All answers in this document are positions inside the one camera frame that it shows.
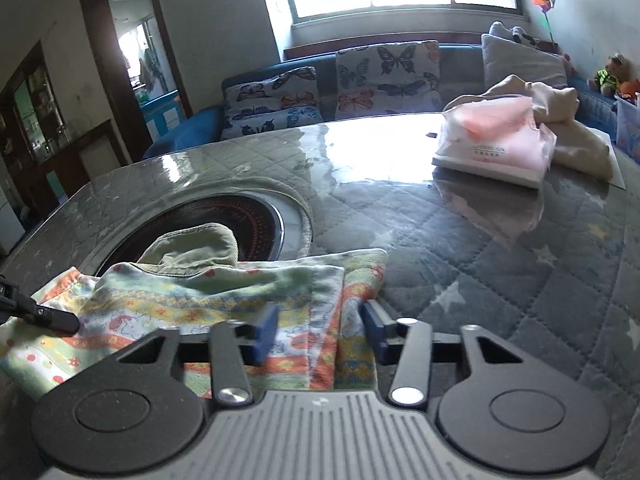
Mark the colourful patterned child jacket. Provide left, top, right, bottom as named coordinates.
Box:
left=1, top=226, right=387, bottom=398

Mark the cream pink clothes pile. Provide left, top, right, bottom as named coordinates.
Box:
left=444, top=74, right=620, bottom=183

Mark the round black induction cooker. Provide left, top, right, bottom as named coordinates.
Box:
left=79, top=185, right=314, bottom=276

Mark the dark wooden cabinet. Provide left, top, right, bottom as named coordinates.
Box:
left=1, top=44, right=126, bottom=231

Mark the pink white packaged garment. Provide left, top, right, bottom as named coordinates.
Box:
left=433, top=96, right=556, bottom=190

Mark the small butterfly print cushion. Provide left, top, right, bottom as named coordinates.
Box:
left=220, top=66, right=323, bottom=140

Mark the large butterfly print cushion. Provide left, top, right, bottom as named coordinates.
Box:
left=335, top=40, right=442, bottom=119

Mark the blue sofa bench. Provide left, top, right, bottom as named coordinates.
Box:
left=145, top=35, right=639, bottom=158

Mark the grey white pillow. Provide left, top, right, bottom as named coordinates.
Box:
left=482, top=34, right=568, bottom=96

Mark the clear blue storage box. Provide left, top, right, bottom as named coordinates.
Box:
left=616, top=96, right=640, bottom=164

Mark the black white plush toy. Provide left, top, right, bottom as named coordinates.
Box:
left=489, top=21, right=540, bottom=49

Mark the teddy bear green vest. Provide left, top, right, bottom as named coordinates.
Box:
left=587, top=53, right=639, bottom=99

